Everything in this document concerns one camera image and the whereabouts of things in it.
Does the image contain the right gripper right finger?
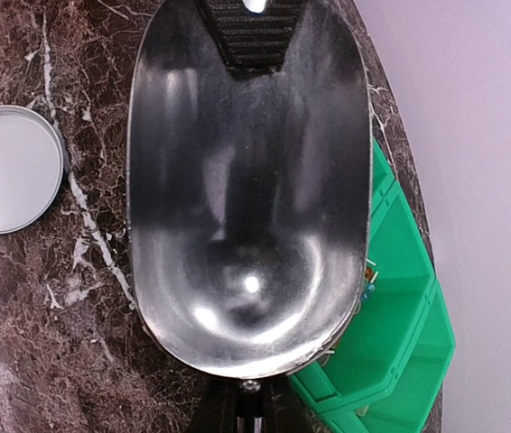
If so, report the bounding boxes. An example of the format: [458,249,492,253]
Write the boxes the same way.
[262,381,313,433]

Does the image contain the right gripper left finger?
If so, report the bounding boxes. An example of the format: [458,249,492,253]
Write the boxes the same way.
[187,381,237,433]

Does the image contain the green three-compartment bin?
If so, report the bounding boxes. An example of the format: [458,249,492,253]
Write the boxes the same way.
[292,144,455,432]

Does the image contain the metal scoop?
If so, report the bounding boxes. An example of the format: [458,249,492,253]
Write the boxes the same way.
[125,0,372,433]

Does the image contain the white jar lid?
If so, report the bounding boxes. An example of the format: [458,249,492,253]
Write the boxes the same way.
[0,105,64,235]

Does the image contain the wrapped colourful candies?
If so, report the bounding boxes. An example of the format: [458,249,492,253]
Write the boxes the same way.
[354,258,379,314]

